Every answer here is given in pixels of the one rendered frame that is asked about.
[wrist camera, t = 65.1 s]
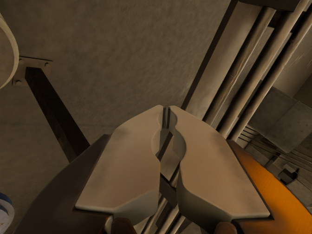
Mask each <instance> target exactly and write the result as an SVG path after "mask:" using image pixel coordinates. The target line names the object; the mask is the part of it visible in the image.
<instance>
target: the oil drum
mask: <svg viewBox="0 0 312 234"><path fill-rule="evenodd" d="M261 83H262V80H261V79H260V81H259V82H258V84H257V85H256V87H255V89H254V91H253V92H252V94H251V95H250V97H249V99H248V100H247V102H246V103H245V105H244V107H243V108H242V110H241V111H240V113H239V115H238V116H237V117H238V118H240V116H241V115H242V113H243V111H244V110H245V108H246V107H247V105H248V103H249V102H250V100H251V99H252V97H253V95H254V94H255V92H256V91H257V89H258V87H259V86H260V84H261ZM247 125H249V126H250V127H252V128H253V129H254V130H256V131H257V132H258V133H260V134H261V135H262V136H264V137H265V138H266V139H268V140H269V141H270V142H272V143H273V144H275V145H276V146H277V147H279V148H280V149H282V150H283V151H284V152H286V153H289V152H290V151H292V150H293V149H294V148H295V147H296V146H299V145H300V144H301V142H302V141H303V140H304V139H305V138H306V137H307V136H308V135H309V134H310V133H311V132H312V108H310V107H308V106H306V105H305V104H303V103H301V102H300V101H298V100H296V99H294V98H293V97H291V96H289V95H287V94H285V93H284V92H282V91H280V90H279V89H278V88H275V87H273V86H272V87H271V88H270V90H269V91H268V93H267V94H266V95H265V97H264V98H263V100H262V102H261V103H260V105H259V106H258V108H257V109H256V111H255V113H254V114H253V115H252V117H251V118H250V120H249V121H248V123H247Z"/></svg>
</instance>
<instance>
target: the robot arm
mask: <svg viewBox="0 0 312 234"><path fill-rule="evenodd" d="M165 120H166V129H169V131H170V132H171V133H172V134H173V136H174V142H173V151H174V152H175V154H176V155H177V156H178V157H179V159H180V161H181V162H180V167H179V173H178V179H177V186H176V193H177V201H178V208H179V211H180V213H181V214H182V215H183V216H184V217H186V218H187V219H189V220H190V221H192V222H193V223H195V224H196V225H198V226H200V229H201V234H312V213H311V212H310V211H309V209H308V208H307V207H306V206H305V205H304V204H303V202H302V201H301V200H300V199H299V198H298V197H297V196H296V195H295V194H294V193H293V192H292V191H291V190H290V189H289V188H288V187H287V186H286V185H285V184H284V183H283V182H282V181H280V180H279V179H278V178H277V177H276V176H275V175H273V174H272V173H271V172H270V171H269V170H268V169H266V168H265V167H264V166H263V165H262V164H261V163H259V162H258V161H257V160H256V159H255V158H254V157H252V156H251V155H250V154H249V153H248V152H246V151H245V150H244V149H243V148H242V147H241V146H240V145H239V144H238V143H236V142H235V141H234V140H226V139H225V138H224V137H223V136H222V135H221V134H220V133H219V132H217V131H216V130H215V129H214V128H212V127H211V126H210V125H208V124H207V123H205V122H204V121H202V120H200V119H198V118H196V117H195V116H193V115H191V114H189V113H188V112H186V111H184V110H182V109H181V108H179V107H177V106H174V105H173V106H168V107H166V106H162V105H157V106H155V107H153V108H151V109H149V110H147V111H145V112H143V113H141V114H139V115H137V116H135V117H133V118H131V119H130V120H128V121H126V122H125V123H123V124H122V125H120V126H119V127H117V128H116V129H115V130H114V131H113V132H111V133H110V134H103V135H102V136H101V137H100V138H99V139H98V140H96V141H95V142H94V143H93V144H92V145H91V146H89V147H88V148H87V149H86V150H85V151H84V152H82V153H81V154H80V155H79V156H78V157H76V158H75V159H74V160H73V161H72V162H71V163H69V164H68V165H67V166H66V167H65V168H64V169H62V170H61V171H60V172H59V173H58V174H57V175H56V176H55V177H54V178H53V179H52V180H51V181H50V182H49V183H48V184H47V185H46V186H45V187H44V188H43V189H42V191H41V192H40V193H39V194H38V196H37V197H36V198H35V199H34V201H33V202H32V203H31V205H30V206H29V208H28V209H27V210H26V212H25V213H24V215H23V216H22V218H21V219H20V221H19V223H18V224H17V226H16V228H15V229H14V231H13V233H12V234H137V233H136V231H135V229H134V226H135V225H136V224H138V223H140V222H142V221H144V220H145V219H147V218H149V217H151V216H152V215H154V214H155V213H156V211H157V208H158V197H159V185H160V167H161V164H160V161H159V160H158V159H157V157H156V155H155V154H156V153H157V152H158V151H159V146H160V131H161V130H162V129H164V123H165Z"/></svg>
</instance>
